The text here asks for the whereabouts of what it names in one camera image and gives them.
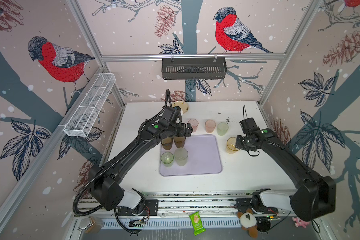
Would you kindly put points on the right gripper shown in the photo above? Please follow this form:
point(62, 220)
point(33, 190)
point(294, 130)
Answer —
point(238, 144)

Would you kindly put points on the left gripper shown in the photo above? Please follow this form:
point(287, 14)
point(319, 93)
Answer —
point(183, 133)

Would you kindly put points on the dark olive cup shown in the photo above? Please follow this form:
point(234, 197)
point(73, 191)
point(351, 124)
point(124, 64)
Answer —
point(179, 141)

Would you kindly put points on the small brown textured cup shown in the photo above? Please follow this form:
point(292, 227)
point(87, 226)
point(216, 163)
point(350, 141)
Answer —
point(167, 143)

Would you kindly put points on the yellow amber cup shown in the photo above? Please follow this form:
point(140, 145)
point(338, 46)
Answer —
point(231, 145)

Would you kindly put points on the tall pale green cup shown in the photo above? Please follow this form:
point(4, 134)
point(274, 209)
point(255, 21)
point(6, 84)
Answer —
point(181, 156)

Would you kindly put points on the small green ribbed cup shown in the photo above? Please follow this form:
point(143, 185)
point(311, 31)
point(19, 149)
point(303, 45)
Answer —
point(167, 159)

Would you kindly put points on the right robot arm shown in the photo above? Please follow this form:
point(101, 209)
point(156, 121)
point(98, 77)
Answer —
point(314, 196)

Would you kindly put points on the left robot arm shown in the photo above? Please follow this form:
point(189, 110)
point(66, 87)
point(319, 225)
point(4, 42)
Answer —
point(105, 180)

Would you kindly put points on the lilac plastic tray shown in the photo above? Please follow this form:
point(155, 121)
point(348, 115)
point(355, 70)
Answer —
point(203, 158)

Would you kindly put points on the pink clear cup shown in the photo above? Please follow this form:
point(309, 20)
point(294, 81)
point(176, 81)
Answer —
point(194, 123)

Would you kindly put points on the cream patterned saucer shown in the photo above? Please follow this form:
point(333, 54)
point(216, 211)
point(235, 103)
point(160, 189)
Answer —
point(184, 106)

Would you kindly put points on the salmon textured cup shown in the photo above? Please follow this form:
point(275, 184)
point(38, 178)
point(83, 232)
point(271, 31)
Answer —
point(210, 126)

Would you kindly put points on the pale green textured cup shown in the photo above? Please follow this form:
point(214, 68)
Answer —
point(222, 128)

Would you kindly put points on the plush toy dog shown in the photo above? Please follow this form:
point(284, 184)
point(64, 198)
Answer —
point(248, 222)

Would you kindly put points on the green snack packet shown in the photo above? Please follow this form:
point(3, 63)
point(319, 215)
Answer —
point(197, 223)

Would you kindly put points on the pink plush toy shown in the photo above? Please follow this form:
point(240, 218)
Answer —
point(300, 223)

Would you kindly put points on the glass jar with lid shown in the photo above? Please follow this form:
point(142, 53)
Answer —
point(91, 225)

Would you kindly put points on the black hanging wire basket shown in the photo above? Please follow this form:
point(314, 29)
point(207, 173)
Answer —
point(194, 69)

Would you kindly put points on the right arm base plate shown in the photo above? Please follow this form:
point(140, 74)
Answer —
point(246, 203)

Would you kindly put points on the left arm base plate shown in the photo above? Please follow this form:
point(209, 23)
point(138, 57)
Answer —
point(144, 208)

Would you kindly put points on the white wire mesh shelf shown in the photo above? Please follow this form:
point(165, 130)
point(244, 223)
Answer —
point(87, 112)

